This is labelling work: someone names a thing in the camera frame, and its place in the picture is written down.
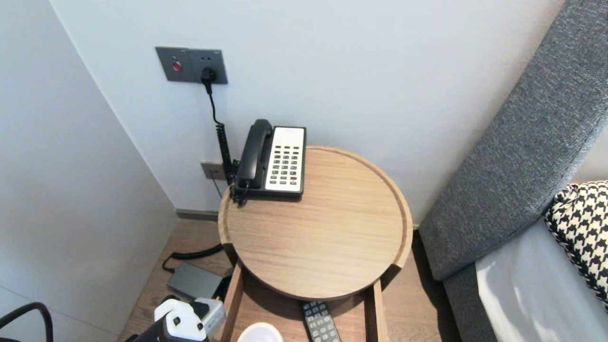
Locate grey upholstered bed frame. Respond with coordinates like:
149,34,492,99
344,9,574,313
442,263,500,342

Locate grey upholstered headboard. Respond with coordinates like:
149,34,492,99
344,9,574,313
418,0,608,282

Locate black coiled handset cord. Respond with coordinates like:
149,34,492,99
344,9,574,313
230,179,251,206

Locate grey wall switch panel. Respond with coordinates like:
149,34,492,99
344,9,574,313
155,47,191,83

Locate houndstooth black white pillow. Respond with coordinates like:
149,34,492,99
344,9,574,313
542,180,608,313

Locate black telephone handset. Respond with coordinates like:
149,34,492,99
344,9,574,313
236,119,274,188

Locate round wooden side table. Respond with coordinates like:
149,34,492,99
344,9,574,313
218,145,413,301

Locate curved wooden table drawer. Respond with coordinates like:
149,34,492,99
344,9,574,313
213,264,388,342

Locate grey power adapter brick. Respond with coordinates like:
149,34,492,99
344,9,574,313
166,262,224,301

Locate black TV remote control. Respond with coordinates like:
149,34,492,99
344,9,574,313
302,300,342,342

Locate black and white desk telephone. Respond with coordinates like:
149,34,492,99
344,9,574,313
235,125,307,197

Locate white bed sheet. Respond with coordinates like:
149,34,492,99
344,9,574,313
475,216,608,342

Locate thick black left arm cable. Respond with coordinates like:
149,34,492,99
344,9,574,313
0,302,54,342

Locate grey wall power socket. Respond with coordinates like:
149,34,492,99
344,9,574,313
188,49,228,86

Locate black coiled power cable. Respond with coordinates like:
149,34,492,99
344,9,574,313
161,68,237,274

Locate white round puck lamp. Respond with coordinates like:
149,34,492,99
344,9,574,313
237,322,284,342

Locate beige low wall socket plate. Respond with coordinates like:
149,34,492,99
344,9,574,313
200,161,228,181

